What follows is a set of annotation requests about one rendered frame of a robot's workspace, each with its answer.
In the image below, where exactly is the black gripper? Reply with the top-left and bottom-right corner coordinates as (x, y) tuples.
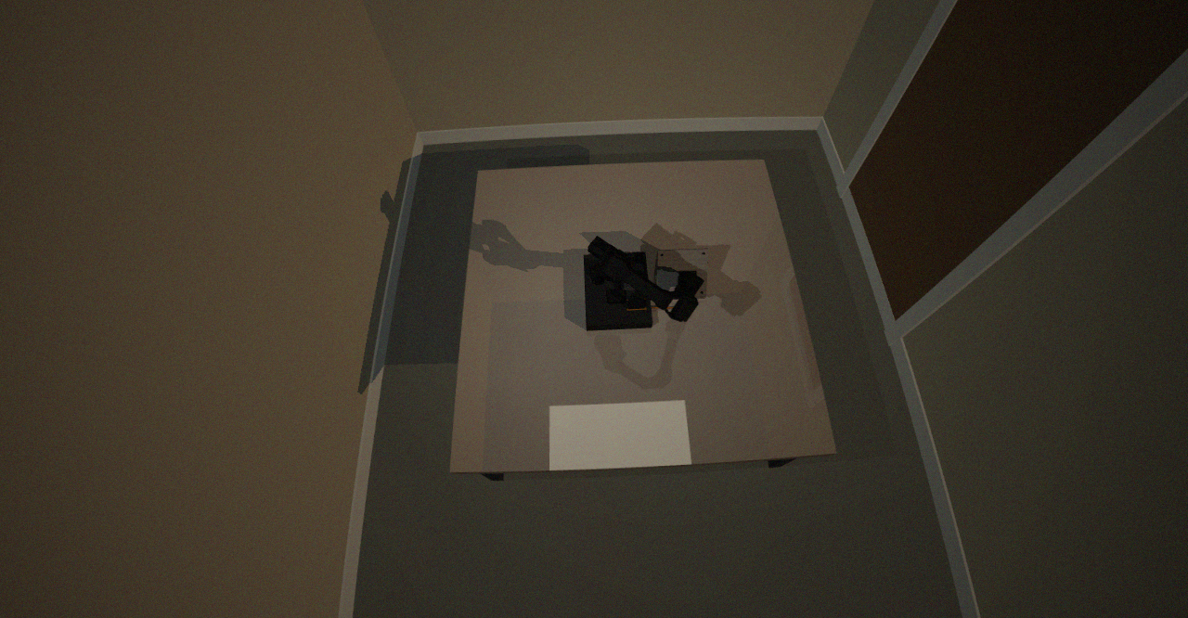
(606, 278), (626, 303)

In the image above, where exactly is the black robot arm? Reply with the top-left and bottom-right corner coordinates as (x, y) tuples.
(588, 237), (704, 322)

